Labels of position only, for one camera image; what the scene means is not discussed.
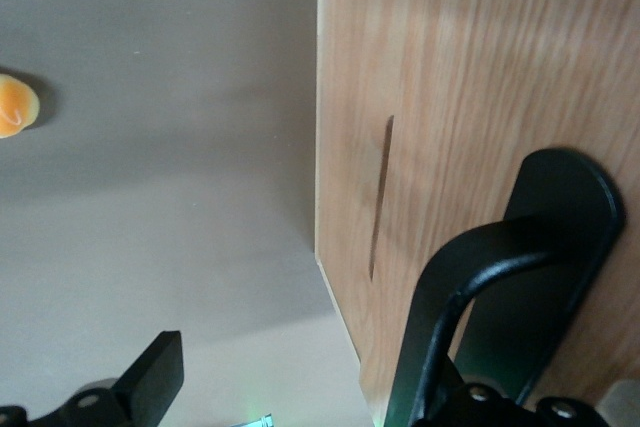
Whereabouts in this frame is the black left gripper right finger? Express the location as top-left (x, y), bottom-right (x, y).
top-left (422, 381), bottom-right (614, 427)

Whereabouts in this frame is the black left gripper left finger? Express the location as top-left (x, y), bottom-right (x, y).
top-left (0, 330), bottom-right (184, 427)

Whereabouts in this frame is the black metal drawer handle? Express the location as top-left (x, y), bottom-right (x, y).
top-left (387, 146), bottom-right (627, 427)

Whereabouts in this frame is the light wooden drawer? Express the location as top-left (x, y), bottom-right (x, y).
top-left (314, 0), bottom-right (640, 427)

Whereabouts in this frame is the orange round toy fruit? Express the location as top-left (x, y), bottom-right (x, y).
top-left (0, 73), bottom-right (42, 139)

